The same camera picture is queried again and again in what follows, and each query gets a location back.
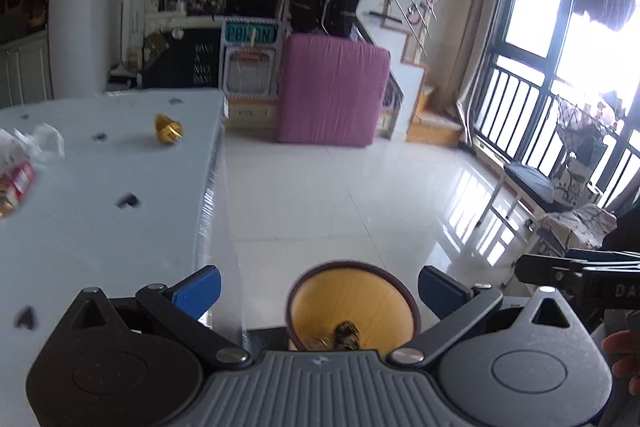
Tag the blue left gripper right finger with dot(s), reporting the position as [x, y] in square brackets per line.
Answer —
[441, 293]

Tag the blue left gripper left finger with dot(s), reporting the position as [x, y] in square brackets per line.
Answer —
[198, 292]

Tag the wooden trash bin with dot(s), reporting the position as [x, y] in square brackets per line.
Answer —
[350, 305]

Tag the person's right hand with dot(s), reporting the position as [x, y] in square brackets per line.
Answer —
[621, 343]

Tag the white lace cloth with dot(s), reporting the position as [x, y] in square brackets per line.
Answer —
[579, 228]

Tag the blue cushioned bench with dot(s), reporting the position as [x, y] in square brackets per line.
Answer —
[538, 187]

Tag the gold foil wrapper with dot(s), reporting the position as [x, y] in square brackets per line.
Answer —
[168, 131]

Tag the red snack wrapper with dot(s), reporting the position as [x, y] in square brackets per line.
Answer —
[14, 186]

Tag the crumpled white plastic bag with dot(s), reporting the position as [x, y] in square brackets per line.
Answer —
[44, 144]

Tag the black chalkboard cabinet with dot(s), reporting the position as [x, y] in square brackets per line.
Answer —
[189, 62]

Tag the pink folded mattress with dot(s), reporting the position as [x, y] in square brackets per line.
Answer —
[331, 90]

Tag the toy oven cardboard box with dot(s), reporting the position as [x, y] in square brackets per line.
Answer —
[250, 56]

